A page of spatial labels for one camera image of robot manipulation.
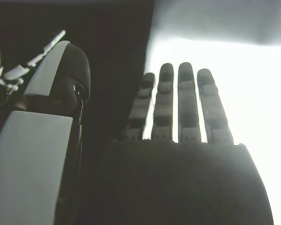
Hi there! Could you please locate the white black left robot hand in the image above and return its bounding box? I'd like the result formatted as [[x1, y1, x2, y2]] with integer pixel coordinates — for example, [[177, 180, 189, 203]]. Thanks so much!
[[0, 40, 274, 225]]

